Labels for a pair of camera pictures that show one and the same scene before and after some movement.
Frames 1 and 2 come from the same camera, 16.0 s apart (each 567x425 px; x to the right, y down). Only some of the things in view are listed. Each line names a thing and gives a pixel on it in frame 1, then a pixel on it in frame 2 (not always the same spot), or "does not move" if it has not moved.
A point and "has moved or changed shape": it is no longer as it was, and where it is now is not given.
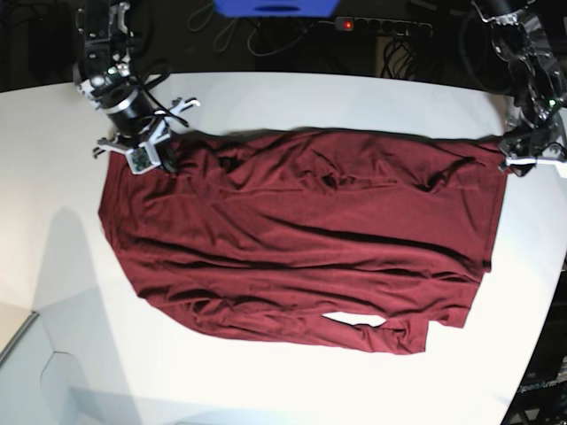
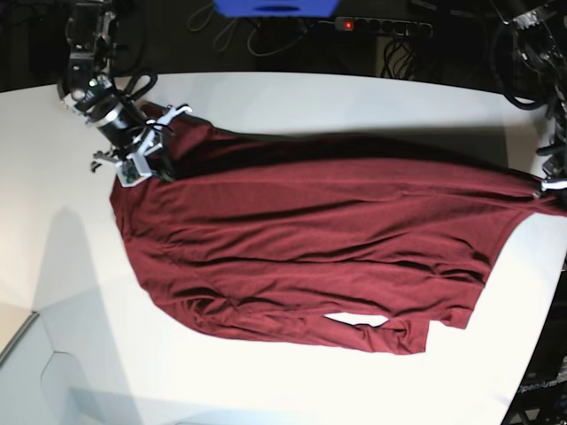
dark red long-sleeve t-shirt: (275, 232) has moved or changed shape
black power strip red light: (386, 27) does not move
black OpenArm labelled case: (542, 397) does not move
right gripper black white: (524, 148) to (555, 169)
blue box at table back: (275, 8) does not move
